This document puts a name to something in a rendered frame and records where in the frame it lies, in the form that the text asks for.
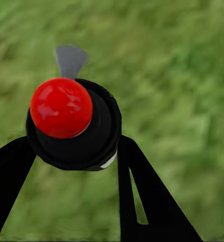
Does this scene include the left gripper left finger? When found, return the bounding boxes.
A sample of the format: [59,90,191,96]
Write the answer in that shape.
[0,136,37,232]

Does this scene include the pesticide atomizer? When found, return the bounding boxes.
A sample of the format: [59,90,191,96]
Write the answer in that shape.
[26,45,122,171]

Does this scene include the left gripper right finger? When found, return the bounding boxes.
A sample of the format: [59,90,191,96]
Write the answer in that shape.
[117,135,202,242]

